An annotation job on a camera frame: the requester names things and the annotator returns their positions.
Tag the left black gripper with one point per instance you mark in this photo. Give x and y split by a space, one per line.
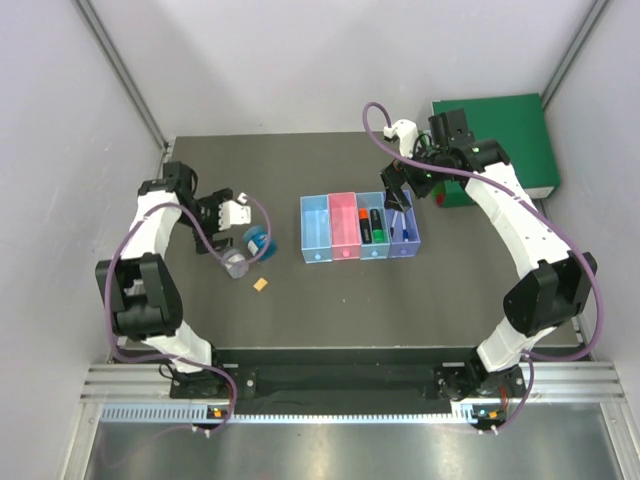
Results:
213 202

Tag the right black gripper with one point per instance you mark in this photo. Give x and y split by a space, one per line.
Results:
395 198

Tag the black capped white marker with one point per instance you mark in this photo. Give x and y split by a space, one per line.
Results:
393 223

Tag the light blue bin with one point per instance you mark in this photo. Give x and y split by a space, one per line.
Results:
316 245
374 251

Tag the grey clear jar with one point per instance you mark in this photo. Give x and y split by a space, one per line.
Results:
235 263

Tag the blue jar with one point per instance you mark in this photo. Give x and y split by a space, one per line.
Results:
255 239

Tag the green highlighter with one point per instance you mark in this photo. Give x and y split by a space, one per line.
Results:
378 234

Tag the blue capped white marker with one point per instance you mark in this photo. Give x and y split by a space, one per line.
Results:
405 231

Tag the pink bin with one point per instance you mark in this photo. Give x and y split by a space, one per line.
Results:
344 226

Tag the orange highlighter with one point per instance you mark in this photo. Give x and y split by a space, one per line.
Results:
364 224

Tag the purple bin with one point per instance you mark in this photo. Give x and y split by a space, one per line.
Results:
398 248

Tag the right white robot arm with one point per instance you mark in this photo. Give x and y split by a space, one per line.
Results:
554 280

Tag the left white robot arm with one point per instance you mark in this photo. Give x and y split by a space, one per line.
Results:
141 299

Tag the small yellow eraser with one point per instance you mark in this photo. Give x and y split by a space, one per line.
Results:
260 284

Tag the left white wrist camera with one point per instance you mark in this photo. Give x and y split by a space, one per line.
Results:
234 212

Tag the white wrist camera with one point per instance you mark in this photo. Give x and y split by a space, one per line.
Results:
234 212
406 133

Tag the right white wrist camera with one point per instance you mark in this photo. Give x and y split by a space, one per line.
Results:
406 133

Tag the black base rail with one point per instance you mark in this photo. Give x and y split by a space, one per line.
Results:
366 389

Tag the slotted cable duct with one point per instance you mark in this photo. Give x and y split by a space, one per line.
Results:
203 414

